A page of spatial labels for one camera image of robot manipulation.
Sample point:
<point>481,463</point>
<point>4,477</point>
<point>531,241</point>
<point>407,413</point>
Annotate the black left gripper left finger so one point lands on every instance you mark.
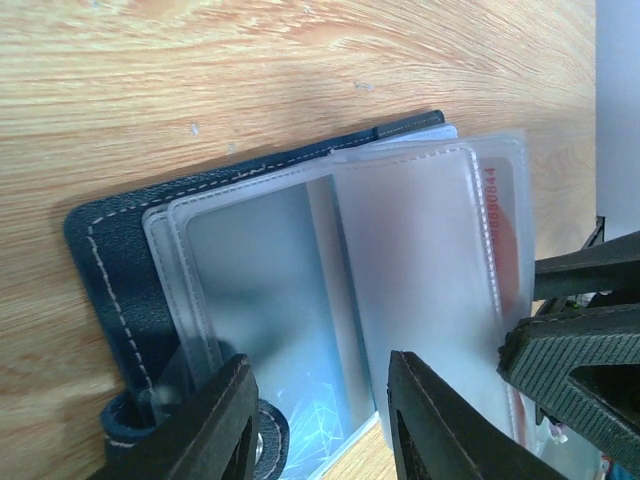
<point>213,436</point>

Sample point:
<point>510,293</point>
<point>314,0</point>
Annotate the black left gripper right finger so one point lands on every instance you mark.
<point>436,434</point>

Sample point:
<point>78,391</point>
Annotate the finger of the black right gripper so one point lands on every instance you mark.
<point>609,266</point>
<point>582,369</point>

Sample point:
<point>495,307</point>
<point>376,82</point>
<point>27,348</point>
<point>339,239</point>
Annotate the red white card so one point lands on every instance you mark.
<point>506,408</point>

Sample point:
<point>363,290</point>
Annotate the blue leather card holder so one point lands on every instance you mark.
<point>315,263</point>

